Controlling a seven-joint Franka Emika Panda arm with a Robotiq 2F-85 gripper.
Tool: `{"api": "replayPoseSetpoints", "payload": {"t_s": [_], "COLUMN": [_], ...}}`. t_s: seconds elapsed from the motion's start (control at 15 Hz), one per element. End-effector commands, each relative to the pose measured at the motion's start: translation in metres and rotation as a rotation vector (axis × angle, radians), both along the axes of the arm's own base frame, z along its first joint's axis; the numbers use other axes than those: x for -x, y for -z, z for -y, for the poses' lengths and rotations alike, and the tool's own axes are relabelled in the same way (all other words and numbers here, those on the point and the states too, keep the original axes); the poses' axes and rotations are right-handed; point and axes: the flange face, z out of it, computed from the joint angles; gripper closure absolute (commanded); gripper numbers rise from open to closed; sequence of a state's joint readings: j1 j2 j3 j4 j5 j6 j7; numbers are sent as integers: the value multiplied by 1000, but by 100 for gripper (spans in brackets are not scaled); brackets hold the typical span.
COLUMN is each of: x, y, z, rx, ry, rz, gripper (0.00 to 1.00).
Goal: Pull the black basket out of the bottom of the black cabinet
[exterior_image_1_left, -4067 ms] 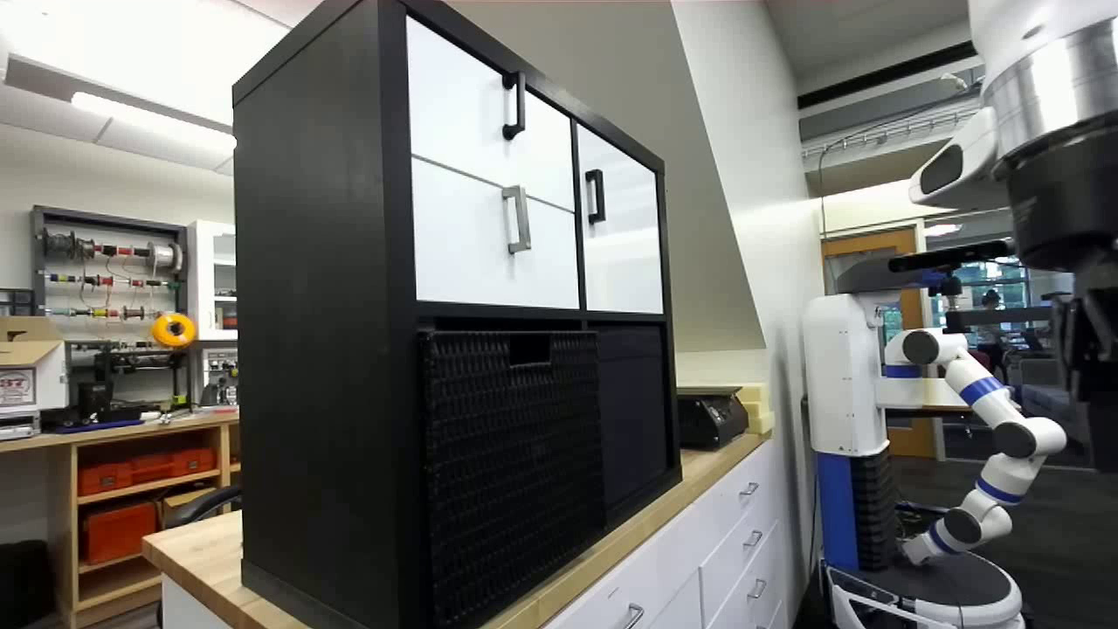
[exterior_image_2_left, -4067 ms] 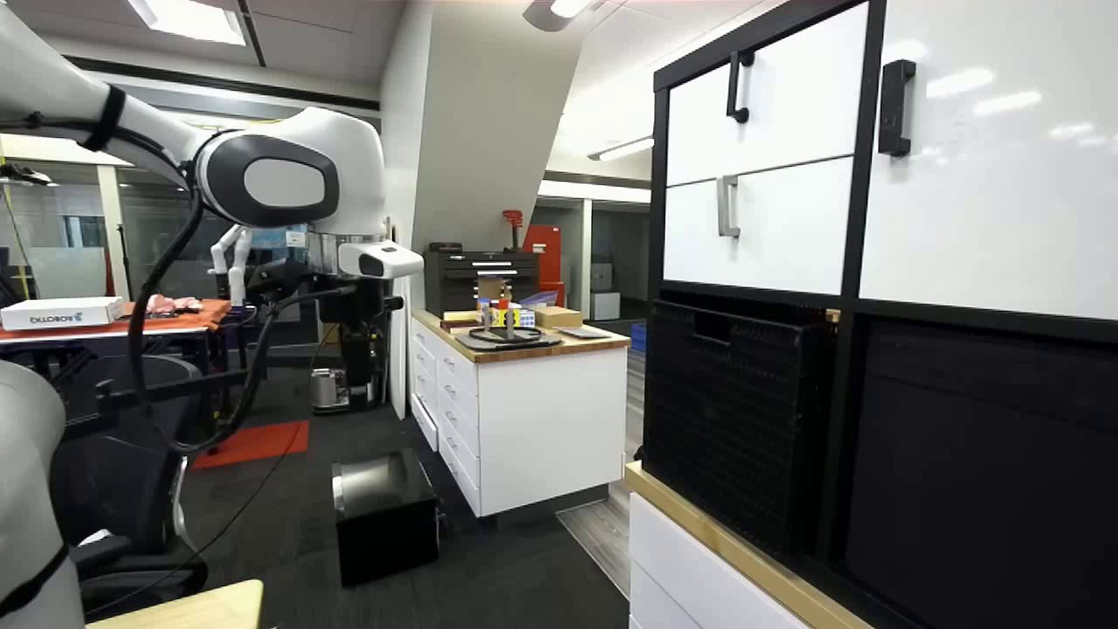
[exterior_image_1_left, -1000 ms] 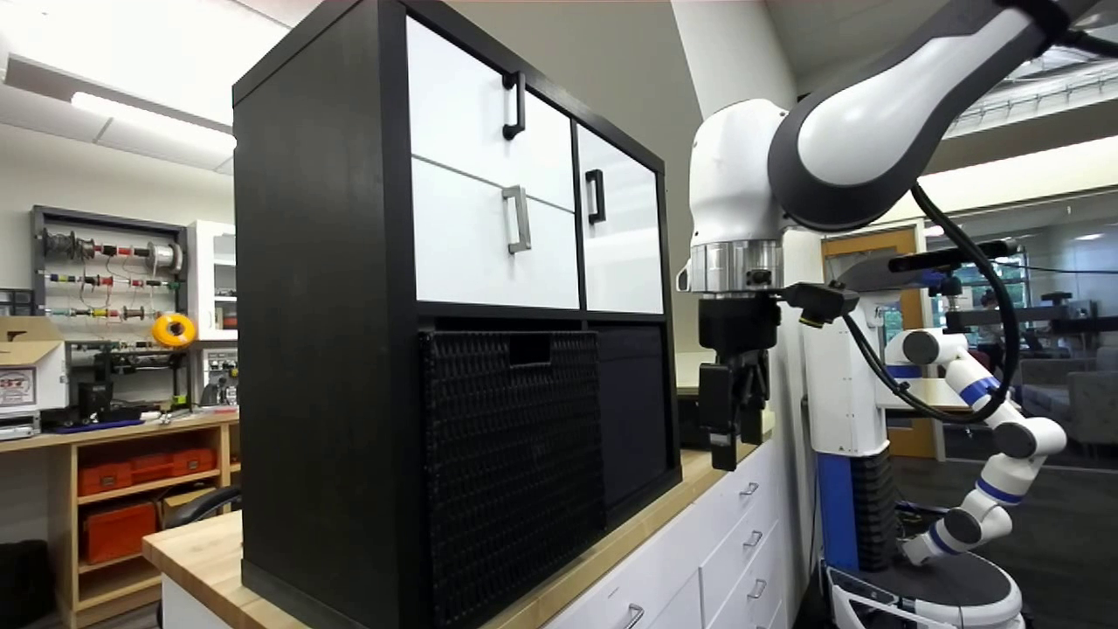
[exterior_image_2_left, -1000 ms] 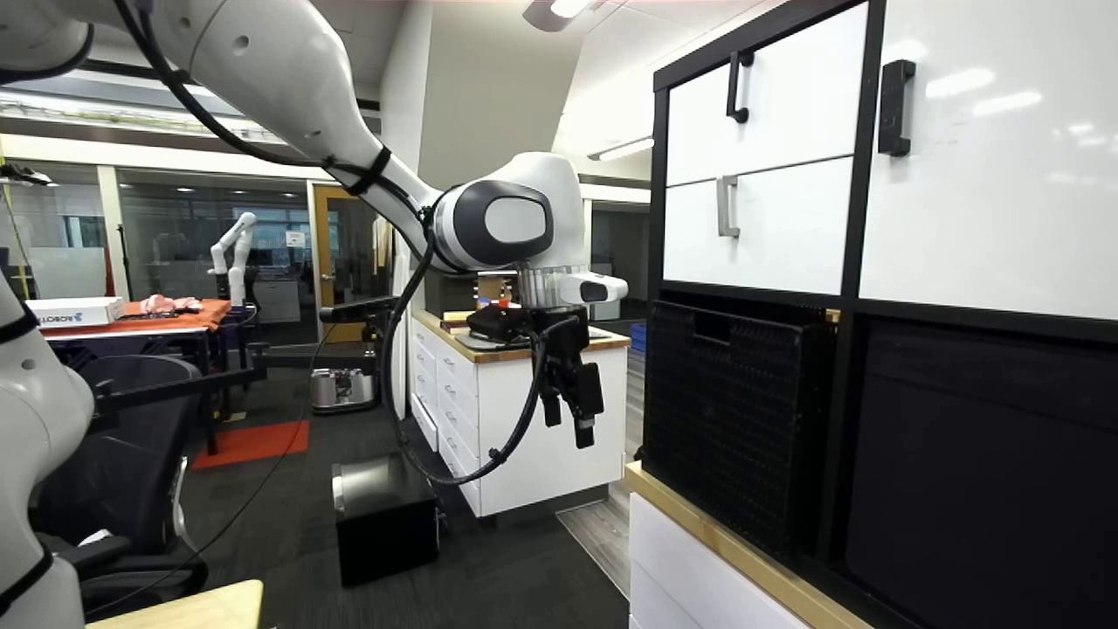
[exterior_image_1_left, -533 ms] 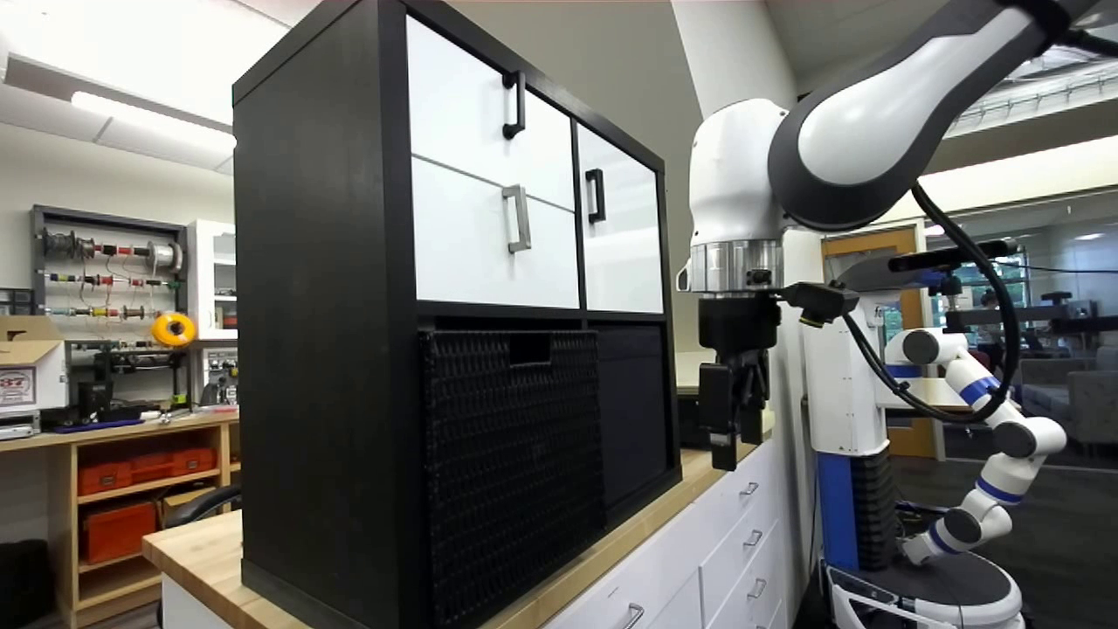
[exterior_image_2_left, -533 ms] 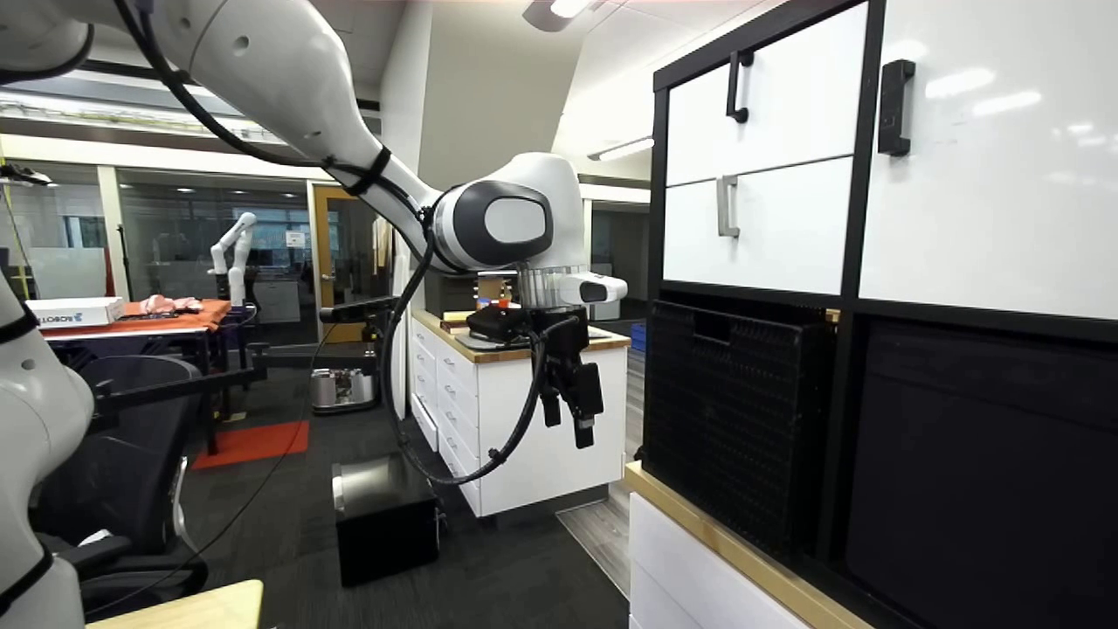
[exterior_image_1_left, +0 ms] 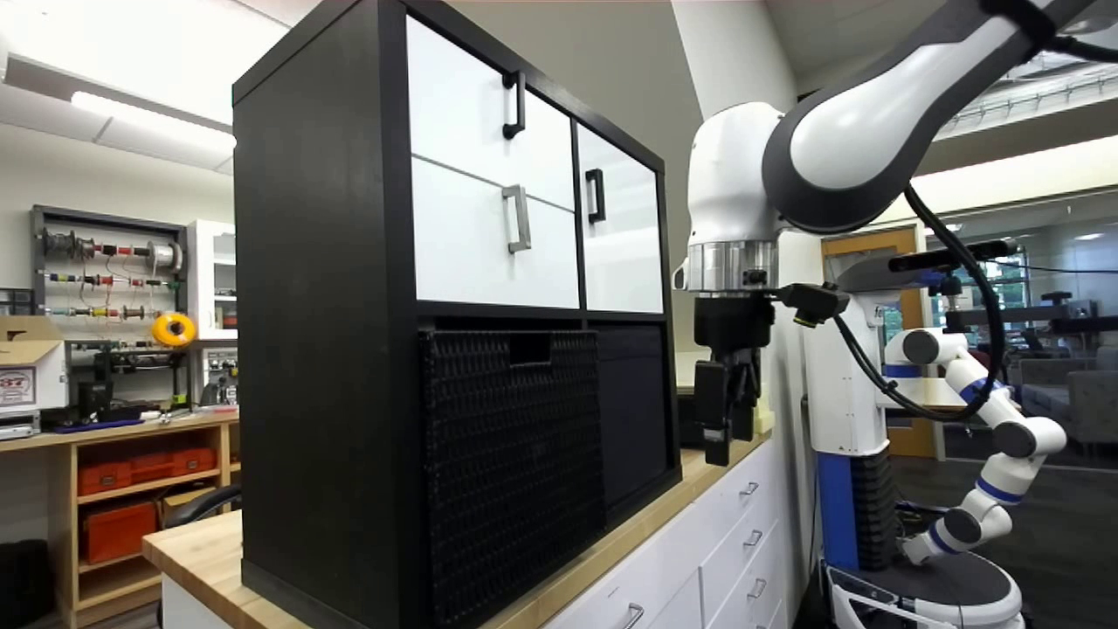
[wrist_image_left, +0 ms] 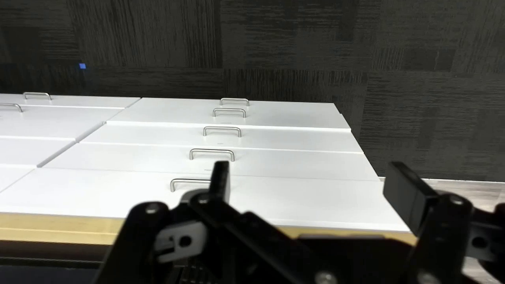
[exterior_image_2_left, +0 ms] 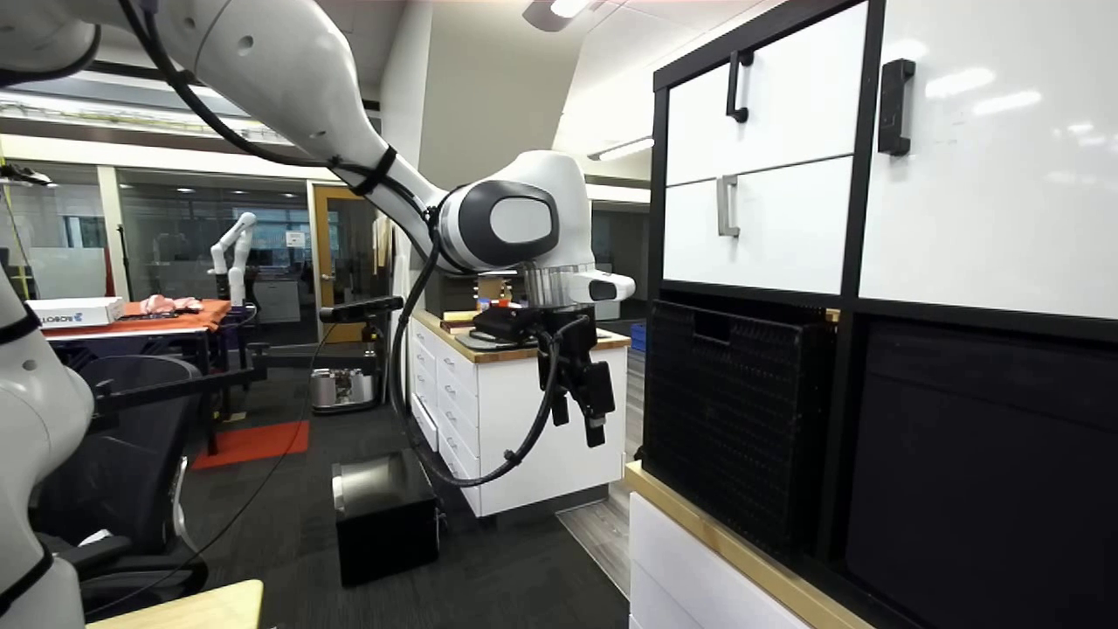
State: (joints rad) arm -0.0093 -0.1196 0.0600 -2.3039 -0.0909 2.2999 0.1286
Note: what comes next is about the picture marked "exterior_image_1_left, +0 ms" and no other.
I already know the white cabinet door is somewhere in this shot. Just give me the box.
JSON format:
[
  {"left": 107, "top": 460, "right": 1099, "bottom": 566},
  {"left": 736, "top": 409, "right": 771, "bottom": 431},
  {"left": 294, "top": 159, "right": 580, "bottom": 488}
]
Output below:
[{"left": 574, "top": 119, "right": 666, "bottom": 319}]

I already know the white counter with wood top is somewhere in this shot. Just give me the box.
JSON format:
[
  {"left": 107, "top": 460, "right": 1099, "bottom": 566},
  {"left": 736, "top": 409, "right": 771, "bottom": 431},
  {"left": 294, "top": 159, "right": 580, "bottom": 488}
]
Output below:
[{"left": 140, "top": 422, "right": 806, "bottom": 629}]

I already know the large red storage bin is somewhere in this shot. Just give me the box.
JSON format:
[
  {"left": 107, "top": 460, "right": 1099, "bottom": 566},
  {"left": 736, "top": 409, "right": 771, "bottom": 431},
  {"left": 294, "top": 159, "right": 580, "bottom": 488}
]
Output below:
[{"left": 78, "top": 495, "right": 165, "bottom": 566}]

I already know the blue white mobile robot body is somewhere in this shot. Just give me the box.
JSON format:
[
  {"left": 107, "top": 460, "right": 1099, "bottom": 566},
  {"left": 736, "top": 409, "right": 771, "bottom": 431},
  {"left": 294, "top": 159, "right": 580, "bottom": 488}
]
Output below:
[{"left": 799, "top": 237, "right": 1029, "bottom": 629}]

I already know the black woven basket with cutout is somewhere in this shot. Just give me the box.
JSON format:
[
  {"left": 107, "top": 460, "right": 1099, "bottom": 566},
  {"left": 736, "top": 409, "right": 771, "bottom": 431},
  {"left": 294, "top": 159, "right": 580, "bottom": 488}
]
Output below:
[{"left": 416, "top": 321, "right": 612, "bottom": 629}]

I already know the black bench machine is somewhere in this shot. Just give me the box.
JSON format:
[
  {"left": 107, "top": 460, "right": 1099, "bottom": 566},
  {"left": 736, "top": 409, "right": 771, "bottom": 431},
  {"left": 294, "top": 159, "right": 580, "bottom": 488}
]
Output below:
[{"left": 66, "top": 339, "right": 195, "bottom": 431}]

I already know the yellow spool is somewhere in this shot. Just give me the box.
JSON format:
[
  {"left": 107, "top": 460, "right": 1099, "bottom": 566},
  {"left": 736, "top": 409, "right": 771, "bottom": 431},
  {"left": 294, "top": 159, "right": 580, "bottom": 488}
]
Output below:
[{"left": 145, "top": 309, "right": 202, "bottom": 353}]

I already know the black drawer handle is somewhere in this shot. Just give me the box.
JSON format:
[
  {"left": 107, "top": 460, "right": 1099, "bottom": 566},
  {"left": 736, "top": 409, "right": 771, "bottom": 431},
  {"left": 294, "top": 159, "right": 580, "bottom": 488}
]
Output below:
[{"left": 498, "top": 66, "right": 531, "bottom": 144}]

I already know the grey tool wall board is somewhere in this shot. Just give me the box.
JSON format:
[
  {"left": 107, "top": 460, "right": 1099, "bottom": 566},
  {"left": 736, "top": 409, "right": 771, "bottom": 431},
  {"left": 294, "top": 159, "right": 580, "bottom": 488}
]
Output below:
[{"left": 28, "top": 203, "right": 195, "bottom": 331}]

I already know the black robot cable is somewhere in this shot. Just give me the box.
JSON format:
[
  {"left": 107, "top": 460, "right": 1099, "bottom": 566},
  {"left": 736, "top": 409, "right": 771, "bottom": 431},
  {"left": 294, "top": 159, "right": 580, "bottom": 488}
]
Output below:
[{"left": 777, "top": 0, "right": 1118, "bottom": 427}]

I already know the black plain basket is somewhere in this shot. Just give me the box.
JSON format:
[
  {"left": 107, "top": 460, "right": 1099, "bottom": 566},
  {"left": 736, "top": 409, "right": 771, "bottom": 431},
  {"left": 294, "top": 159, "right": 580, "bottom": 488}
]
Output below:
[{"left": 595, "top": 321, "right": 679, "bottom": 524}]

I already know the black device on counter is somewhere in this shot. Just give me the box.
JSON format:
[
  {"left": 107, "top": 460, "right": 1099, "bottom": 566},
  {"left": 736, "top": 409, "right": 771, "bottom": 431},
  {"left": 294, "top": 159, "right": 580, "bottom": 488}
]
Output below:
[{"left": 673, "top": 388, "right": 704, "bottom": 456}]

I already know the white drawer with black handle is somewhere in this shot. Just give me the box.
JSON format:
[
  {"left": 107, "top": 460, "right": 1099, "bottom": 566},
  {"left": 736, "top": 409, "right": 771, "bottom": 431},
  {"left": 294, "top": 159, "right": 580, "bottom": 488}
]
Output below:
[{"left": 400, "top": 10, "right": 580, "bottom": 213}]

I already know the white drawer with silver handle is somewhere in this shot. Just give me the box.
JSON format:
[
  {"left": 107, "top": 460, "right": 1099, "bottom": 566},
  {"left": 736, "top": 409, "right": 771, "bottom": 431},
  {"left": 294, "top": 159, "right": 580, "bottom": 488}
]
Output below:
[{"left": 410, "top": 153, "right": 584, "bottom": 315}]

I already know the long red storage bin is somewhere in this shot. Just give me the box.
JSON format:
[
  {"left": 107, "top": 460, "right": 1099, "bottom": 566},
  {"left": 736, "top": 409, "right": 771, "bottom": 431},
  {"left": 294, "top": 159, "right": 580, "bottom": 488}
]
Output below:
[{"left": 78, "top": 445, "right": 222, "bottom": 499}]

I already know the wooden door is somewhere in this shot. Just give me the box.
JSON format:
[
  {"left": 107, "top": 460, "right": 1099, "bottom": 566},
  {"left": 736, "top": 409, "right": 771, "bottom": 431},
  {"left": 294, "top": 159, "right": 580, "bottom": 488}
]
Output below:
[{"left": 818, "top": 224, "right": 943, "bottom": 464}]

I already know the black and white cabinet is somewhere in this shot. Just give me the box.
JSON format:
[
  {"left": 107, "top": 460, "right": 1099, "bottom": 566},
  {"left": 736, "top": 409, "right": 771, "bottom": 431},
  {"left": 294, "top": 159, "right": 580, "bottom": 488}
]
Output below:
[{"left": 232, "top": 0, "right": 685, "bottom": 629}]

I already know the long white ceiling light fixture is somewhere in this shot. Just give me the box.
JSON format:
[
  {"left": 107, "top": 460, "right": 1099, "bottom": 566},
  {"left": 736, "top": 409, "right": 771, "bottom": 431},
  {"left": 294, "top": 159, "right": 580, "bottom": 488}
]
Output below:
[{"left": 0, "top": 49, "right": 242, "bottom": 175}]

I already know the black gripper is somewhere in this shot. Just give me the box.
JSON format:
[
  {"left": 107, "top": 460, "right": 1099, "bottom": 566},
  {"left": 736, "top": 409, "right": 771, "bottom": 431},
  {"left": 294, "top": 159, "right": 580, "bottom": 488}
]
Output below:
[{"left": 692, "top": 292, "right": 780, "bottom": 473}]

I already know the white box machine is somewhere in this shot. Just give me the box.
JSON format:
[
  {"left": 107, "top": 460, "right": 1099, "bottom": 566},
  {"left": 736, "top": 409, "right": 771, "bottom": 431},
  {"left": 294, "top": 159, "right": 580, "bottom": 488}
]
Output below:
[{"left": 0, "top": 337, "right": 72, "bottom": 442}]

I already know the black door handle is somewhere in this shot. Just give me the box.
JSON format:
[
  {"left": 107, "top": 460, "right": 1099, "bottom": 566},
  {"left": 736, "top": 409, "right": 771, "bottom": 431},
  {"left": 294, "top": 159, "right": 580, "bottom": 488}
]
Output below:
[{"left": 580, "top": 163, "right": 612, "bottom": 227}]

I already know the silver drawer handle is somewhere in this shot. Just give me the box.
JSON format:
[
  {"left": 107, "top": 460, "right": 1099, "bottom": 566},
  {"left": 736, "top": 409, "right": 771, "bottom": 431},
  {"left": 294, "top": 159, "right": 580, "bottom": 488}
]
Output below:
[{"left": 498, "top": 183, "right": 539, "bottom": 260}]

